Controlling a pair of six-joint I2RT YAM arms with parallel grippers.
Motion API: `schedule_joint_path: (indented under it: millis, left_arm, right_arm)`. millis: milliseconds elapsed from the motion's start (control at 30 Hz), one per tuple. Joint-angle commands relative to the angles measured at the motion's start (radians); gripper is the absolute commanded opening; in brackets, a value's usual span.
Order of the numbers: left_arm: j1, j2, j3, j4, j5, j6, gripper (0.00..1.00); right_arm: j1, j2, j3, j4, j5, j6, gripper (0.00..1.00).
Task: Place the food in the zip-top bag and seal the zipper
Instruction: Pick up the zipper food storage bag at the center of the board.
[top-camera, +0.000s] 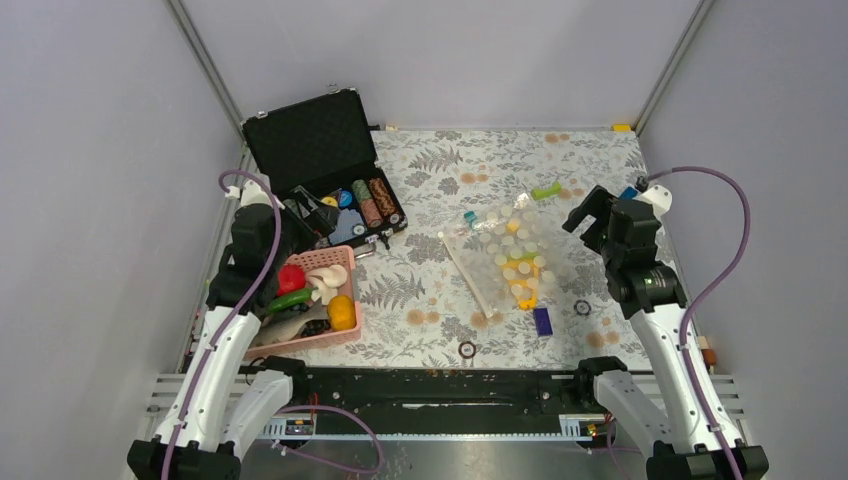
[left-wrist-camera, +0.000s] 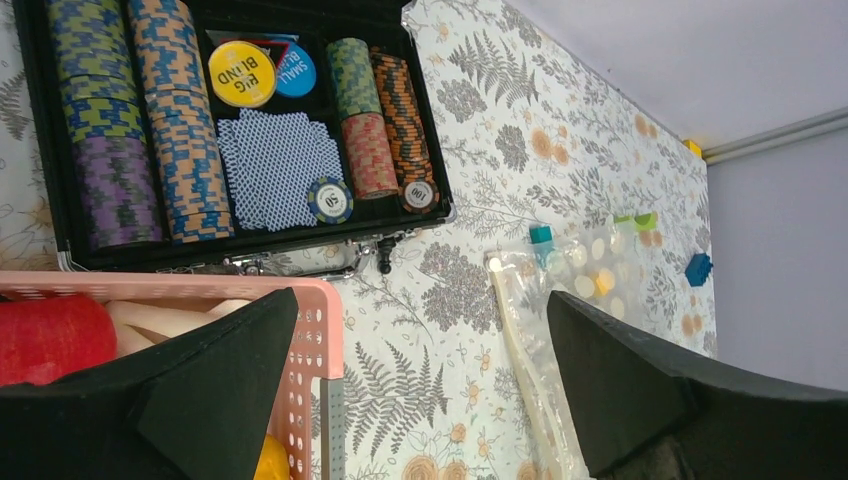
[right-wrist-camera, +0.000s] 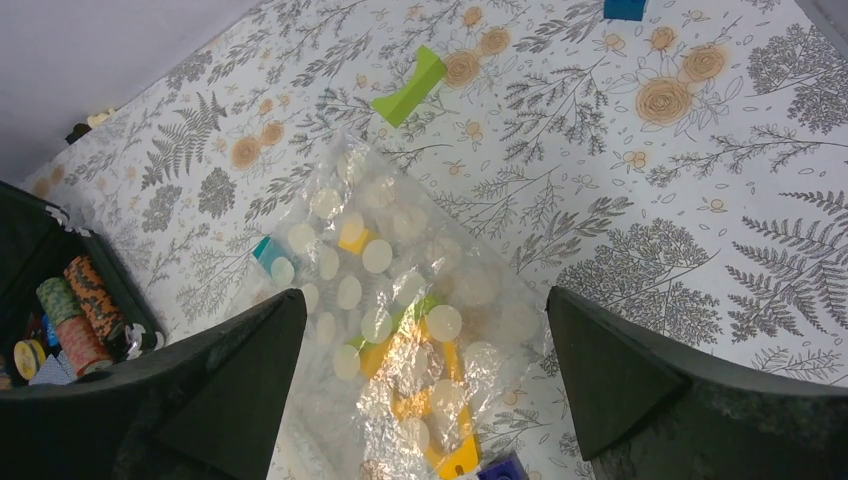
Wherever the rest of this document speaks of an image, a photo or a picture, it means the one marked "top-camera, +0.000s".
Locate green toy pepper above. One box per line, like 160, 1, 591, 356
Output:
267, 287, 313, 314

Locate clear zip top bag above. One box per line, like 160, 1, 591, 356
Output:
437, 193, 561, 318

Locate grey toy fish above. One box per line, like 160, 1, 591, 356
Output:
251, 305, 329, 347

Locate orange toy fruit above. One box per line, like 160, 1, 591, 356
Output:
327, 295, 357, 331

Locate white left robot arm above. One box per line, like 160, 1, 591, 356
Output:
127, 173, 313, 479

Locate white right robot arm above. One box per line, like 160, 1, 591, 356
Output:
562, 186, 769, 479

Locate blue toy brick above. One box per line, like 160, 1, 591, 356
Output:
619, 186, 640, 199

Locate green toy bone block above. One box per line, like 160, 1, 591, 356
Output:
531, 181, 562, 201

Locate yellow triangle toy block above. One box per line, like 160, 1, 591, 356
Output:
500, 257, 541, 310

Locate black poker chip case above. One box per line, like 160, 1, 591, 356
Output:
241, 88, 408, 248

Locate pink plastic basket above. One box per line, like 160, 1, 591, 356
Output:
244, 245, 363, 360

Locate purple toy brick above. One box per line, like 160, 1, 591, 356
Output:
533, 307, 553, 337

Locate black toy grapes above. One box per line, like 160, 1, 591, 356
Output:
300, 319, 332, 338

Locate teal toy block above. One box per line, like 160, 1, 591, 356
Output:
463, 211, 478, 230

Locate brown poker chip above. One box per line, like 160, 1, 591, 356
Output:
458, 341, 477, 360

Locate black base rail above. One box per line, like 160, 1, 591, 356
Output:
237, 356, 612, 440

